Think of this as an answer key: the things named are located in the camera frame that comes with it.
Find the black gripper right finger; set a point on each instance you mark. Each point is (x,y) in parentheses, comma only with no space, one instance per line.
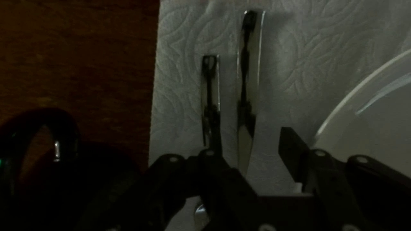
(358,194)

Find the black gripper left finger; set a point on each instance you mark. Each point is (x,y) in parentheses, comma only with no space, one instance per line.
(150,202)

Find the white plate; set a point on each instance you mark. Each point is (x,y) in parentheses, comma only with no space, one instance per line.
(374,119)

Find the black mug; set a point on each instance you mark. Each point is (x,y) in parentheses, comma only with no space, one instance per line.
(72,188)

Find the white placemat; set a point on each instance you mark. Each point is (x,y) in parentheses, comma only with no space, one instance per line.
(313,54)

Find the silver knife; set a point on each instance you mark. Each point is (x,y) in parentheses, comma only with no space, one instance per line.
(248,84)

